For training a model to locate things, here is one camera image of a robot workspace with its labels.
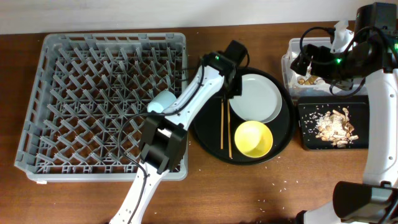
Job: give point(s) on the round black serving tray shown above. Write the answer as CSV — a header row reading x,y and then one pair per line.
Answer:
x,y
213,137

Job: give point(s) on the blue cup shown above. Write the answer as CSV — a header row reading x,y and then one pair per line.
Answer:
x,y
161,101

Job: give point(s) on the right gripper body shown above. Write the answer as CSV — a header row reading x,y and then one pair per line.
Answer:
x,y
338,67

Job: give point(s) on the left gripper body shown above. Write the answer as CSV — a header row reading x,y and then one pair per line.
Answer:
x,y
234,86

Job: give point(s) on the grey dishwasher rack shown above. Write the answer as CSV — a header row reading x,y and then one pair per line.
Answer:
x,y
84,118

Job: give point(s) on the food scraps pile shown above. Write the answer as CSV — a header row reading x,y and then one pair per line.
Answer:
x,y
335,127

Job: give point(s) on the yellow bowl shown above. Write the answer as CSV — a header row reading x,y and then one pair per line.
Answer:
x,y
253,139

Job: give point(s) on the clear plastic bin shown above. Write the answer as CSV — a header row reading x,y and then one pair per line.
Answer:
x,y
321,88

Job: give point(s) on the gold snack wrapper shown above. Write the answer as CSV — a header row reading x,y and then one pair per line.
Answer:
x,y
312,80

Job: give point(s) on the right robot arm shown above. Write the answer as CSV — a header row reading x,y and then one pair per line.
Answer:
x,y
369,53

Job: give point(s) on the grey plate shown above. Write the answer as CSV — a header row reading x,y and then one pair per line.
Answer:
x,y
260,100

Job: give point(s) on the white napkin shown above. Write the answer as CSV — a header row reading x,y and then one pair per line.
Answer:
x,y
292,76

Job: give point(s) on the wooden chopstick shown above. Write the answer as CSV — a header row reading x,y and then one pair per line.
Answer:
x,y
222,124
229,130

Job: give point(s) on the black rectangular tray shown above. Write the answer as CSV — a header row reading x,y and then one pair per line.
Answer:
x,y
313,109

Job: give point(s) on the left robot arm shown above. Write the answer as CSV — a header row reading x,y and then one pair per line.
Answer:
x,y
164,138

